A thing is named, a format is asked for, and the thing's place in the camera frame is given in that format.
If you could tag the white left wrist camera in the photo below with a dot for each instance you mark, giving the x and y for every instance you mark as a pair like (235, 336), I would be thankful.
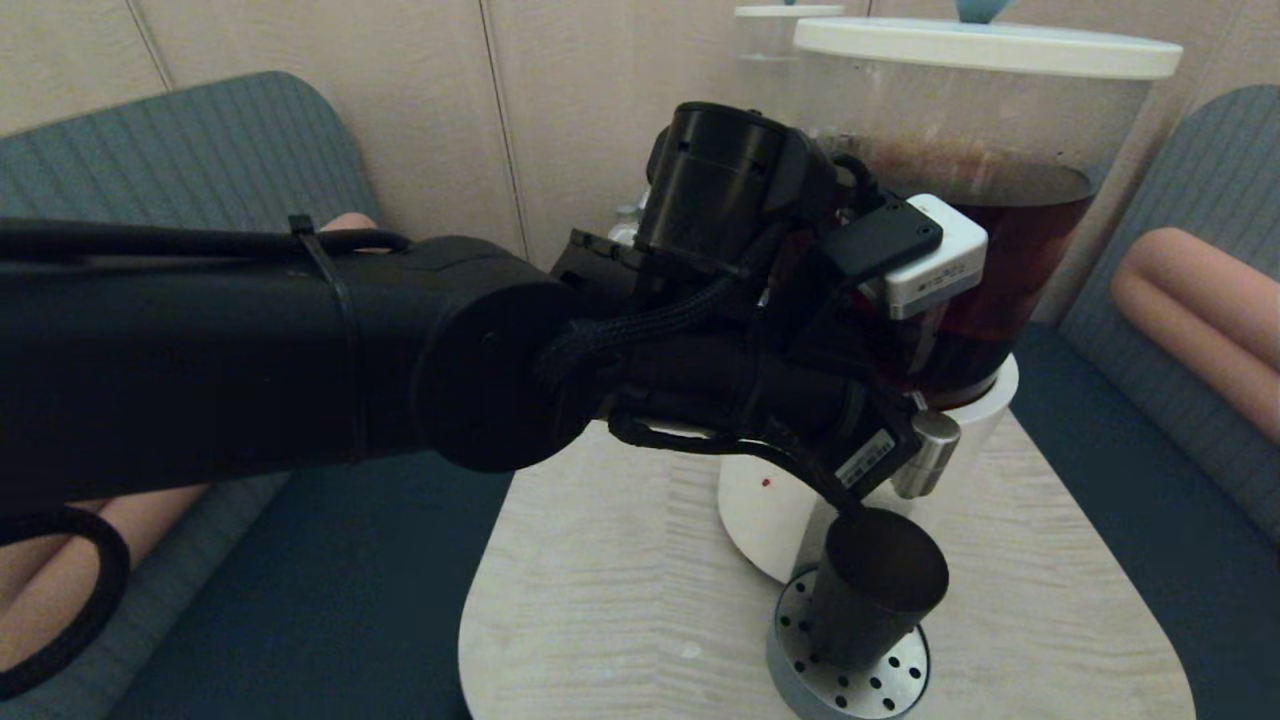
(945, 265)

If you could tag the dark blue seat cushion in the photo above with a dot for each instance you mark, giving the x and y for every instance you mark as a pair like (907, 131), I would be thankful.
(330, 600)
(1130, 520)

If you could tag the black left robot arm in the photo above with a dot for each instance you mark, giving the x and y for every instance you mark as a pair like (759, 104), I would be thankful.
(200, 350)

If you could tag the silver dispenser tap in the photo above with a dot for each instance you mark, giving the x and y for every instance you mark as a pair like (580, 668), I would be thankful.
(930, 455)

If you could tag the white small dispenser lid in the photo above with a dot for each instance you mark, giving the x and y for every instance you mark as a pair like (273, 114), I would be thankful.
(785, 10)

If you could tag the clear plastic water bottle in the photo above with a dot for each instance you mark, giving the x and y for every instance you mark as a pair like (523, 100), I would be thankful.
(626, 230)

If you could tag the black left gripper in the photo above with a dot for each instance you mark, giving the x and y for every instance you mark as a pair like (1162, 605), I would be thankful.
(830, 420)

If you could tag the white large dispenser lid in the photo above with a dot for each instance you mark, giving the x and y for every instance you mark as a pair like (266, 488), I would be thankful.
(985, 50)

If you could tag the small clear water dispenser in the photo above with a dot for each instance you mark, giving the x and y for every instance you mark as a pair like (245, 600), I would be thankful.
(765, 60)

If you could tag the pink bolster cushion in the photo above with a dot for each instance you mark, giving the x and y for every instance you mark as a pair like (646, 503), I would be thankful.
(40, 630)
(1220, 273)
(1200, 343)
(120, 530)

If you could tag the black plastic cup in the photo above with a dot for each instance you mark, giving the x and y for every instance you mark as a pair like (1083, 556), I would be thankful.
(870, 590)

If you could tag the round grey perforated drip tray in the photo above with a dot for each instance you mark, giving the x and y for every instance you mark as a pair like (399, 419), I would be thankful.
(880, 690)

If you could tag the grey-green ribbed bench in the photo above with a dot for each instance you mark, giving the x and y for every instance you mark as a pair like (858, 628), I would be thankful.
(150, 150)
(1230, 170)

